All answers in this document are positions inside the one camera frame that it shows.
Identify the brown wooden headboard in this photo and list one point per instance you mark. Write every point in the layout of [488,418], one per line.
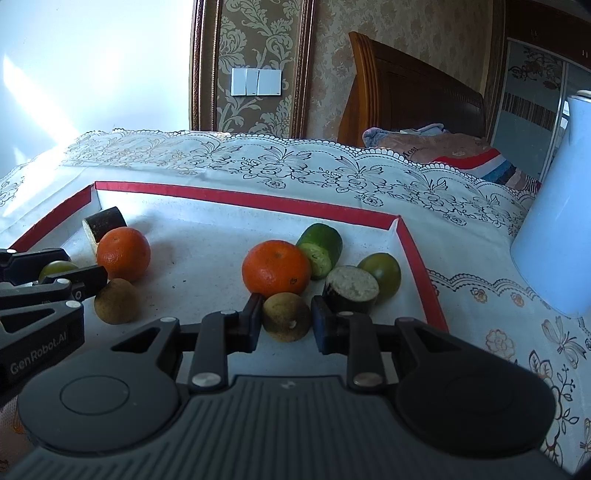
[406,92]

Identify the orange tangerine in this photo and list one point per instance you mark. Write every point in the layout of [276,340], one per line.
[123,254]
[276,268]

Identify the pink blanket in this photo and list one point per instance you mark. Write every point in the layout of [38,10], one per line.
[429,145]

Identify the white wall light switch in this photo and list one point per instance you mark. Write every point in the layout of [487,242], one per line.
[256,81]

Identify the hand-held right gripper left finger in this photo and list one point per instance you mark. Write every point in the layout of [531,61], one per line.
[256,323]

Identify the green cucumber piece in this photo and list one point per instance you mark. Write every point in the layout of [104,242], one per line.
[321,249]

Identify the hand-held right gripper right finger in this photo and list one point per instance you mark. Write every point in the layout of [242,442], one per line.
[321,327]

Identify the red shallow cardboard tray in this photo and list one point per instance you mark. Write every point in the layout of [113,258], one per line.
[203,240]

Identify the dark wardrobe with glass doors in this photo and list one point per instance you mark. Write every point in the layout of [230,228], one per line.
[526,92]

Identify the white electric kettle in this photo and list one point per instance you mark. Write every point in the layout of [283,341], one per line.
[558,230]

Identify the gold framed floral wall panel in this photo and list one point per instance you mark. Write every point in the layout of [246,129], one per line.
[249,46]

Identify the brown longan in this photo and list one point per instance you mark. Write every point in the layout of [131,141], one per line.
[286,317]
[116,301]

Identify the green tomato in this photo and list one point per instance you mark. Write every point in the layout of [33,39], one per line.
[387,272]
[57,267]

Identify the light blue cloth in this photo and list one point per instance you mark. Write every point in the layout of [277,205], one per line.
[427,129]

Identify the dark eggplant piece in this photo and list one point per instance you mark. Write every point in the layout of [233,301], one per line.
[108,221]

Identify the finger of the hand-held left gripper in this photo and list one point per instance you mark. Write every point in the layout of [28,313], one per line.
[69,286]
[32,264]

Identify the red white blue striped pillow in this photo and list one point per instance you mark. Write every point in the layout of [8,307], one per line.
[494,168]

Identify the eggplant piece with pale cut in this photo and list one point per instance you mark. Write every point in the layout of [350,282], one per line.
[353,288]

